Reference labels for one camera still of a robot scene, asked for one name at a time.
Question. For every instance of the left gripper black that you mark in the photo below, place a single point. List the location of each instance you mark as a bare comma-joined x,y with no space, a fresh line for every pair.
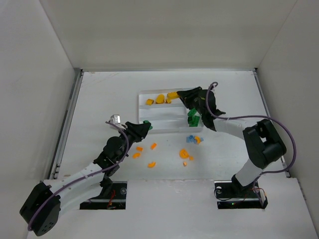
135,130

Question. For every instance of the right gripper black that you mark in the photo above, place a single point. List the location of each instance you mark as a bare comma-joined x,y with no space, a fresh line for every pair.
197,100

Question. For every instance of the green duplo plate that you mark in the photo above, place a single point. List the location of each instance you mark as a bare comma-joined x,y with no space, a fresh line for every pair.
147,122
192,113
193,121

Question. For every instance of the orange slope piece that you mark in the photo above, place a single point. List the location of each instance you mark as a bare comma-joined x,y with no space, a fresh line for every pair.
153,146

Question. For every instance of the orange elbow piece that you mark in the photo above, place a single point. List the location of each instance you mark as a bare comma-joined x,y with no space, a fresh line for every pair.
136,155

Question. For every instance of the yellow curved duplo brick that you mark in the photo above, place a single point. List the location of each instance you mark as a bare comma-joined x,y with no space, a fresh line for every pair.
160,99

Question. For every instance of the orange curved piece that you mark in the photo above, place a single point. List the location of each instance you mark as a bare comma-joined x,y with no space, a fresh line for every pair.
152,165

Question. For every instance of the orange quarter-arch lego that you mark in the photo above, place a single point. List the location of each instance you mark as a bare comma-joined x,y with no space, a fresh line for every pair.
197,139

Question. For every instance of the orange half-round lego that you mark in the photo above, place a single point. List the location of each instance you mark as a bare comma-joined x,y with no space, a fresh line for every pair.
183,154

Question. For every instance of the yellow long duplo brick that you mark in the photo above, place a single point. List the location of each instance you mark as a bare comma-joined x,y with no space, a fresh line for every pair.
172,95

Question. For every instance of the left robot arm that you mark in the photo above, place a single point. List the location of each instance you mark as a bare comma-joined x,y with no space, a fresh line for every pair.
48,202

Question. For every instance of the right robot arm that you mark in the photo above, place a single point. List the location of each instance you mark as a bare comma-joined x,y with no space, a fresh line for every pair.
263,143

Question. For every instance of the white divided sorting tray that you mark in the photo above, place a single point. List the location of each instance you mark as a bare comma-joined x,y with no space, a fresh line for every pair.
165,118

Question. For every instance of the light blue lego plate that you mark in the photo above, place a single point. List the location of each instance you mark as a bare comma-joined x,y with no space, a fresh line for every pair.
189,139

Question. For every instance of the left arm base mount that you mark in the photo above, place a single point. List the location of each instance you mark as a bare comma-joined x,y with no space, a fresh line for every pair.
112,197

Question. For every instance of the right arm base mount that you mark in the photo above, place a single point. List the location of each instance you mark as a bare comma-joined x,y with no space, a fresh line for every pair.
252,197

